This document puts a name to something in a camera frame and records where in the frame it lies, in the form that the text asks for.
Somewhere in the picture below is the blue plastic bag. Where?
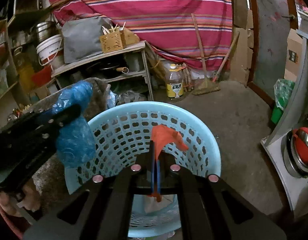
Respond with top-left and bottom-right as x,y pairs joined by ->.
52,81 -> 96,168

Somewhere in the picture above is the person's hand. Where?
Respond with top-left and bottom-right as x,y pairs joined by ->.
0,178 -> 41,217

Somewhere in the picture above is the yellow egg tray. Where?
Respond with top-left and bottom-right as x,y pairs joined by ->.
11,104 -> 31,118

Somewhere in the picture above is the grey shaggy table rug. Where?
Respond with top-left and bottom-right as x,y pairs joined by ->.
0,77 -> 110,199

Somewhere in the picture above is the red plastic basin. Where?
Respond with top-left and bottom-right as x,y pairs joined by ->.
31,65 -> 52,87

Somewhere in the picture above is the light blue plastic basket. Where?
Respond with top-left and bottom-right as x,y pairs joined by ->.
65,101 -> 221,238

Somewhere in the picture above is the white plastic bucket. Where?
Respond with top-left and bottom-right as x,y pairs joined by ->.
36,34 -> 65,70

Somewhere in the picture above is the steel cooking pot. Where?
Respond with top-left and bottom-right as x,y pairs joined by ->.
32,21 -> 58,43

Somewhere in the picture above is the grey fabric bag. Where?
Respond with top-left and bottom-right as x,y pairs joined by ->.
61,16 -> 112,64

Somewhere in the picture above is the red steel pot lid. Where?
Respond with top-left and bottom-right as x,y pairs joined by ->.
292,127 -> 308,166

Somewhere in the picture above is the straw broom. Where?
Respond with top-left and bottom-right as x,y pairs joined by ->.
191,14 -> 240,95

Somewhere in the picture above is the low wooden shelf table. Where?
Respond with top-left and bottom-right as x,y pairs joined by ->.
51,41 -> 154,101

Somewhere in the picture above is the bamboo chopstick holder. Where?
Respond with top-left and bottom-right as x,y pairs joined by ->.
100,25 -> 140,53

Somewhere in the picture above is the cooking oil bottle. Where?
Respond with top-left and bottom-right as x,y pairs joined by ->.
166,64 -> 184,99

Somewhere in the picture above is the red striped cloth curtain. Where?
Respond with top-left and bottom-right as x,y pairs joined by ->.
49,0 -> 233,70

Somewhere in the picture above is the cardboard box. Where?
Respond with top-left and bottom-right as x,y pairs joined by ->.
284,29 -> 303,82

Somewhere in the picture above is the wooden wall shelf unit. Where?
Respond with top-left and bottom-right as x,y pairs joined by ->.
0,0 -> 55,128

